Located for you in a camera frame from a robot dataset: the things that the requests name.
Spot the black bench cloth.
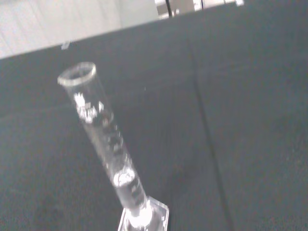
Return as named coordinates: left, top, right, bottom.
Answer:
left=0, top=1, right=308, bottom=231

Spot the dark metal post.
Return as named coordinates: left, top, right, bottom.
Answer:
left=165, top=0, right=175, bottom=18

